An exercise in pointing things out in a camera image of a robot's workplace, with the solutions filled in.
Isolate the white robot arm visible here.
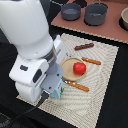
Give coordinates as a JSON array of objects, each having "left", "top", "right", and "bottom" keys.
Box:
[{"left": 0, "top": 0, "right": 66, "bottom": 103}]

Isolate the beige woven placemat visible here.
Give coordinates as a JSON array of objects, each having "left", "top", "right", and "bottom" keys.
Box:
[{"left": 16, "top": 32, "right": 120, "bottom": 128}]

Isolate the brown toy stove board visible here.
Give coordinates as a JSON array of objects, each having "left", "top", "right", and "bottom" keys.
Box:
[{"left": 51, "top": 0, "right": 128, "bottom": 43}]

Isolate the large grey pot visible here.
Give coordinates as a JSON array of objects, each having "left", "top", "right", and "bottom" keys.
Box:
[{"left": 84, "top": 3, "right": 107, "bottom": 26}]

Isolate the beige round plate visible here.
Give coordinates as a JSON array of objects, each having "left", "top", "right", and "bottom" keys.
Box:
[{"left": 61, "top": 57, "right": 85, "bottom": 81}]

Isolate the small grey pot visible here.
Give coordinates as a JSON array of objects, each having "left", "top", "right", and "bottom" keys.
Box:
[{"left": 61, "top": 3, "right": 81, "bottom": 21}]

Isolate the light blue carton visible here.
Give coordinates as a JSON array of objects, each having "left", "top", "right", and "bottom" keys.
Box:
[{"left": 51, "top": 80, "right": 65, "bottom": 98}]

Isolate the fork with orange handle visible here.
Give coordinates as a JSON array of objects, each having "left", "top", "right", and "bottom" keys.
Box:
[{"left": 64, "top": 80, "right": 89, "bottom": 92}]

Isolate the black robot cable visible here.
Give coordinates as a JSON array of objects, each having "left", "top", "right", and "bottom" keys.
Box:
[{"left": 0, "top": 90, "right": 51, "bottom": 128}]

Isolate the red toy tomato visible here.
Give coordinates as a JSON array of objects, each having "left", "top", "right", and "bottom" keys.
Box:
[{"left": 73, "top": 62, "right": 86, "bottom": 74}]

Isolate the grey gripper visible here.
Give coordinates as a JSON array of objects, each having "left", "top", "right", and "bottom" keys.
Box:
[{"left": 41, "top": 63, "right": 64, "bottom": 94}]

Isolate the knife with orange handle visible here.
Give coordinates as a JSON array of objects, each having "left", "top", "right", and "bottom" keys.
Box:
[{"left": 65, "top": 52, "right": 102, "bottom": 66}]

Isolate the brown toy sausage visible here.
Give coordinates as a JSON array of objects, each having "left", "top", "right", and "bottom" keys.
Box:
[{"left": 74, "top": 43, "right": 94, "bottom": 50}]

